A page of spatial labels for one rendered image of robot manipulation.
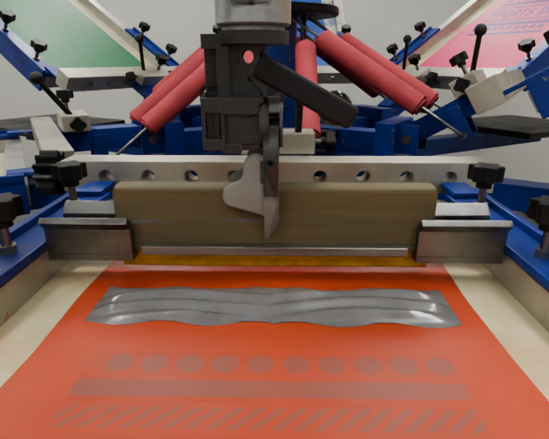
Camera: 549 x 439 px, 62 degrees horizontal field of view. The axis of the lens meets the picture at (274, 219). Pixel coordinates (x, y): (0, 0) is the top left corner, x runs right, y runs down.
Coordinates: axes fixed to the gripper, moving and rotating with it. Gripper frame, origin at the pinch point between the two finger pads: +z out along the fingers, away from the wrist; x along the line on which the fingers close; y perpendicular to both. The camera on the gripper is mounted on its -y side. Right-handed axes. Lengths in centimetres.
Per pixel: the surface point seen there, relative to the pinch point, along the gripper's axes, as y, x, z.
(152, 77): 42, -104, -12
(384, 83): -24, -60, -12
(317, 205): -4.8, 1.5, -2.2
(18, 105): 264, -411, 26
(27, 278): 25.4, 7.3, 4.0
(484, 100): -35.0, -30.5, -10.7
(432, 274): -18.4, 1.1, 6.3
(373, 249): -11.0, 2.8, 2.5
